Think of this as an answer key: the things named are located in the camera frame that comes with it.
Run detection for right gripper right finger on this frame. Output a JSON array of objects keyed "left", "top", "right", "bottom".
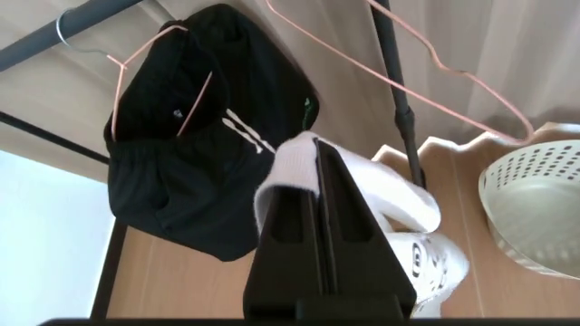
[{"left": 314, "top": 138, "right": 418, "bottom": 321}]

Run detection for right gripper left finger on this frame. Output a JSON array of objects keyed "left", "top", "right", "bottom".
[{"left": 243, "top": 186, "right": 331, "bottom": 321}]

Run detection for white garment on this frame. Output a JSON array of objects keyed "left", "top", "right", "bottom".
[{"left": 252, "top": 130, "right": 471, "bottom": 320}]

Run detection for black shorts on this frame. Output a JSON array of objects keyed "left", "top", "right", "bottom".
[{"left": 102, "top": 3, "right": 321, "bottom": 264}]

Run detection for pink clothes hanger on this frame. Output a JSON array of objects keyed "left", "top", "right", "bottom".
[
  {"left": 264, "top": 0, "right": 537, "bottom": 147},
  {"left": 54, "top": 6, "right": 215, "bottom": 143}
]

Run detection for white laundry basket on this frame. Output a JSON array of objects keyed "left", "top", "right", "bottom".
[{"left": 478, "top": 139, "right": 580, "bottom": 281}]

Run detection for black clothes rack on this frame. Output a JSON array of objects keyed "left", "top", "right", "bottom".
[{"left": 0, "top": 0, "right": 428, "bottom": 190}]

